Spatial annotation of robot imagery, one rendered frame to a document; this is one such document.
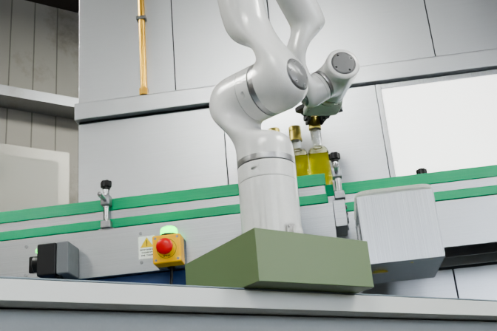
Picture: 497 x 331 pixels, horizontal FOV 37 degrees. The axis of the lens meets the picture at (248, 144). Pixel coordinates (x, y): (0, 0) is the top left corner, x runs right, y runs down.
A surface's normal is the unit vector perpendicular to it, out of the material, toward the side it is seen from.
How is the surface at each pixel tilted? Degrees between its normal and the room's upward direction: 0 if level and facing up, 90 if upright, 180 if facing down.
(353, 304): 90
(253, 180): 89
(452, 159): 90
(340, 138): 90
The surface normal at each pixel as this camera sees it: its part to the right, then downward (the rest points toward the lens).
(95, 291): 0.53, -0.37
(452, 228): -0.12, -0.37
